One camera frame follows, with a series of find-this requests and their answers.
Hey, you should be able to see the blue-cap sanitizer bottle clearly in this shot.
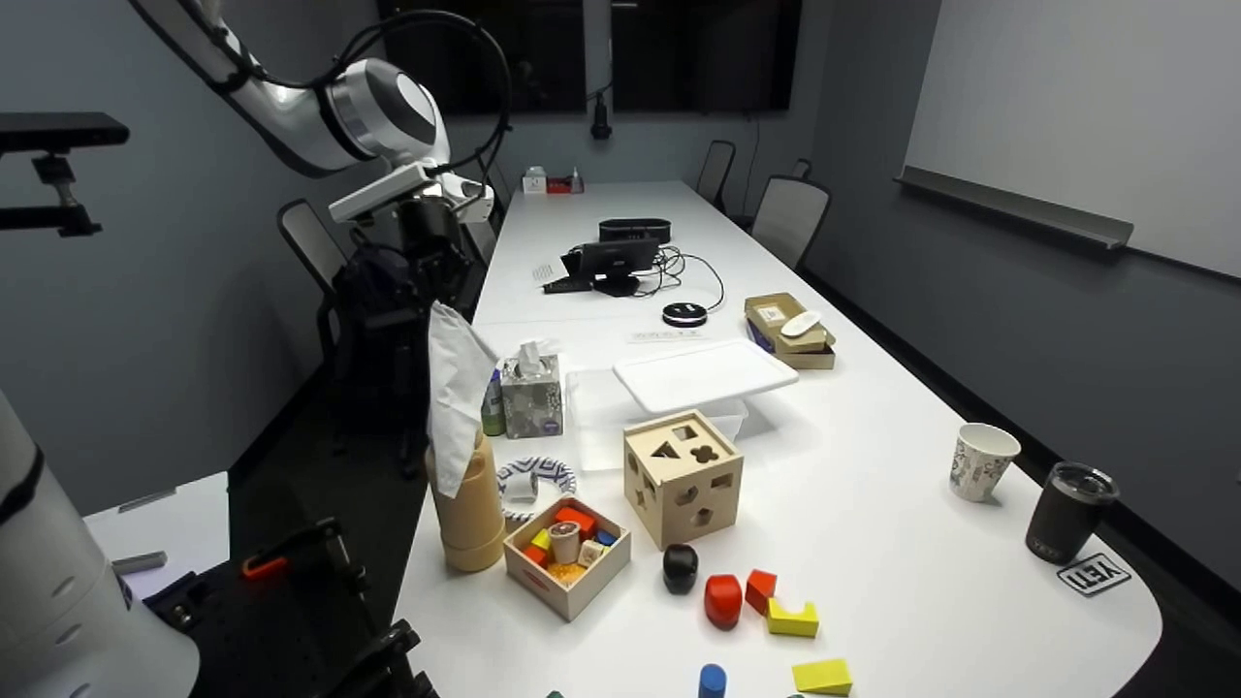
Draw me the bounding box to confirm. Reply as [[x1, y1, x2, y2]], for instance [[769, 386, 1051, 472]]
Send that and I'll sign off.
[[480, 369, 508, 440]]

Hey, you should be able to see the black travel tumbler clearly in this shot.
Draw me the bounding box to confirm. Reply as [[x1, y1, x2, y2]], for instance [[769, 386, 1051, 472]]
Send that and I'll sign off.
[[1019, 457, 1121, 568]]

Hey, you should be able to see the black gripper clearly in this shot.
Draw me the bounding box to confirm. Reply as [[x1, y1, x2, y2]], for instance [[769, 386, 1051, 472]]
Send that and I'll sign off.
[[392, 190, 471, 309]]

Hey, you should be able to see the black wooden block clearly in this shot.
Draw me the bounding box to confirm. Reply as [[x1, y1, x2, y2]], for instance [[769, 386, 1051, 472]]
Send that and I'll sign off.
[[658, 543, 704, 603]]

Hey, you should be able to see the grey whiteboard tray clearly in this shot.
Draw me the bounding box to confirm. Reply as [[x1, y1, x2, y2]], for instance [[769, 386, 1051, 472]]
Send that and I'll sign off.
[[897, 163, 1138, 255]]

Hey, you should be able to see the wooden cylinder block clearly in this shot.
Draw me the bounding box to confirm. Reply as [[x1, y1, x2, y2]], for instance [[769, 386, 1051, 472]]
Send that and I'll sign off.
[[550, 520, 585, 572]]

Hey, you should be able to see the white plastic lid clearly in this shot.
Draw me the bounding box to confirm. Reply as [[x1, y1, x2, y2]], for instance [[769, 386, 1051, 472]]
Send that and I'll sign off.
[[608, 338, 803, 418]]

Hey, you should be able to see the grey marbled tissue box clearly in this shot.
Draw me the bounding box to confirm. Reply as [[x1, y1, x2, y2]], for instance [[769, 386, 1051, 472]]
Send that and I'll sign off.
[[495, 374, 569, 442]]

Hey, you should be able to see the orange block in tray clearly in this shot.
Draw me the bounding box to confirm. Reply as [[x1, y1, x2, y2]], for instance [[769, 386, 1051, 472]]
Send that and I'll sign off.
[[554, 503, 605, 543]]

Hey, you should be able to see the wooden shape sorter cube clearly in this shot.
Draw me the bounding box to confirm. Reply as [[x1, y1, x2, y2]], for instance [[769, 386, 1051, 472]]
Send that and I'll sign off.
[[620, 406, 750, 551]]

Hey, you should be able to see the yellow rectangular block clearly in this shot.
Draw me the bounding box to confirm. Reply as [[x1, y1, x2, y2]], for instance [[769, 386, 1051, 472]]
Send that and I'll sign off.
[[789, 656, 857, 698]]

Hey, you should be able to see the red cylinder block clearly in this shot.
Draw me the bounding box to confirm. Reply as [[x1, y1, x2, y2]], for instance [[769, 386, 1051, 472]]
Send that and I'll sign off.
[[704, 572, 745, 638]]

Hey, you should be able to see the grey wrist camera bar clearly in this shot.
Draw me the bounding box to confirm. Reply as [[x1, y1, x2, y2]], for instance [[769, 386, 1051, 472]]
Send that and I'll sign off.
[[324, 159, 495, 225]]

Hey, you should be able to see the black backpack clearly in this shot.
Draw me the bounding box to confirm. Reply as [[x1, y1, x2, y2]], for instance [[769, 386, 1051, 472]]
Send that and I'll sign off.
[[317, 229, 449, 450]]

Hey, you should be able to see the black white tag sticker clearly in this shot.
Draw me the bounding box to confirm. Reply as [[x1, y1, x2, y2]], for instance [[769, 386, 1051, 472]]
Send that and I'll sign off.
[[1051, 547, 1138, 603]]

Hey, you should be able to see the wooden block tray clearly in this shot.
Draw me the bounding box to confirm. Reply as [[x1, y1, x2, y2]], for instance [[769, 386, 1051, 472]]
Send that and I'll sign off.
[[501, 495, 638, 627]]

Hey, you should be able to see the white wall whiteboard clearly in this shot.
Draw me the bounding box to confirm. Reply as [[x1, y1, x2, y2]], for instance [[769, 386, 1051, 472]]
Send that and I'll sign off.
[[900, 0, 1241, 283]]

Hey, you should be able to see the patterned paper cup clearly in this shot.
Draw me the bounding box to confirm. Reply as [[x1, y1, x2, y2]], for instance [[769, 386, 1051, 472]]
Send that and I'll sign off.
[[948, 418, 1023, 503]]

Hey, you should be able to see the black speakerphone cable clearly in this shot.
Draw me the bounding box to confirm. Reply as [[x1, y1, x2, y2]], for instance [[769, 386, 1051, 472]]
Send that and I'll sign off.
[[645, 246, 731, 316]]

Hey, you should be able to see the blue patterned paper plate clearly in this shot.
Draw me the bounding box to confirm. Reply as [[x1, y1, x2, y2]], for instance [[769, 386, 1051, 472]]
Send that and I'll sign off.
[[495, 455, 583, 530]]

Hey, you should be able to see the black cables and device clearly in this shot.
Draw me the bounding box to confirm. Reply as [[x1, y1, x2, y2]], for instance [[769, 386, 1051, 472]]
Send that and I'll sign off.
[[541, 238, 670, 304]]

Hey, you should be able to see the white tissue sheet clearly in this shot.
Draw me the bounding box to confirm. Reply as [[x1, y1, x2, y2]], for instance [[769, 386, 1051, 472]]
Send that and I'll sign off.
[[504, 338, 560, 387]]

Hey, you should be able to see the orange-red wooden block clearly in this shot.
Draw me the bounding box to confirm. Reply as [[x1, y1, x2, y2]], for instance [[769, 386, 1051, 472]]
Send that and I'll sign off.
[[741, 568, 779, 616]]

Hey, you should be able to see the yellow arch block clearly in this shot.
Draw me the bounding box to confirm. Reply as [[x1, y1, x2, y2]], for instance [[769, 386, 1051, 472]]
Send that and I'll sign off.
[[766, 592, 821, 641]]

